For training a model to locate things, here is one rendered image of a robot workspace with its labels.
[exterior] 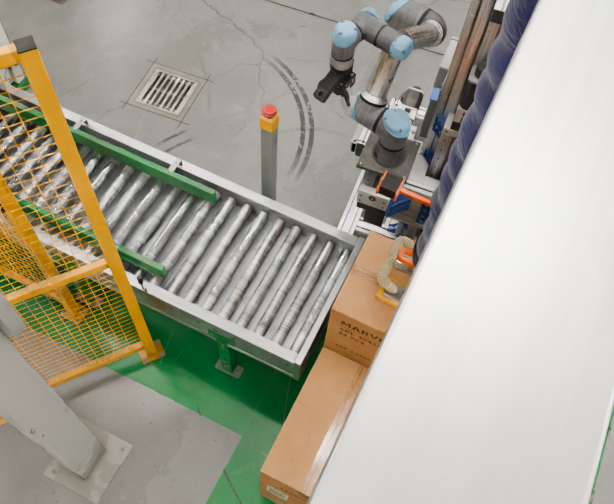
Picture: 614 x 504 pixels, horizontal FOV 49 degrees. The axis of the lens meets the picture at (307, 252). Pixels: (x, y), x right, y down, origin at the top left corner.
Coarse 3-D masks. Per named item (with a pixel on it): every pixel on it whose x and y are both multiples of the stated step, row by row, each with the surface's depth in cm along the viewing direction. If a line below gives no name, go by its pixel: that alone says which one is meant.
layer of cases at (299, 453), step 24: (336, 360) 293; (312, 384) 287; (336, 384) 288; (360, 384) 288; (312, 408) 282; (336, 408) 283; (288, 432) 277; (312, 432) 277; (336, 432) 278; (288, 456) 272; (312, 456) 272; (264, 480) 280; (288, 480) 267; (312, 480) 268
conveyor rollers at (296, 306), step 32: (96, 160) 338; (32, 192) 328; (64, 192) 327; (96, 192) 330; (128, 192) 329; (128, 224) 320; (192, 224) 322; (256, 224) 324; (192, 256) 313; (256, 256) 315; (320, 256) 317; (192, 288) 305; (224, 288) 310; (256, 288) 308; (288, 288) 309; (288, 320) 300
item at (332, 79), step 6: (330, 72) 225; (324, 78) 226; (330, 78) 225; (336, 78) 224; (324, 84) 225; (330, 84) 225; (336, 84) 225; (318, 90) 225; (324, 90) 225; (330, 90) 224; (318, 96) 225; (324, 96) 225; (324, 102) 227
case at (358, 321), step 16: (368, 240) 277; (384, 240) 277; (368, 256) 273; (384, 256) 274; (352, 272) 269; (368, 272) 270; (400, 272) 270; (352, 288) 266; (368, 288) 266; (336, 304) 262; (352, 304) 262; (368, 304) 263; (384, 304) 263; (336, 320) 268; (352, 320) 261; (368, 320) 259; (384, 320) 260; (336, 336) 281; (352, 336) 273; (368, 336) 267; (352, 352) 287; (368, 352) 279
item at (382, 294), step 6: (396, 282) 253; (402, 288) 252; (378, 294) 250; (384, 294) 250; (390, 294) 250; (396, 294) 250; (402, 294) 249; (384, 300) 250; (390, 300) 250; (396, 300) 249; (396, 306) 249
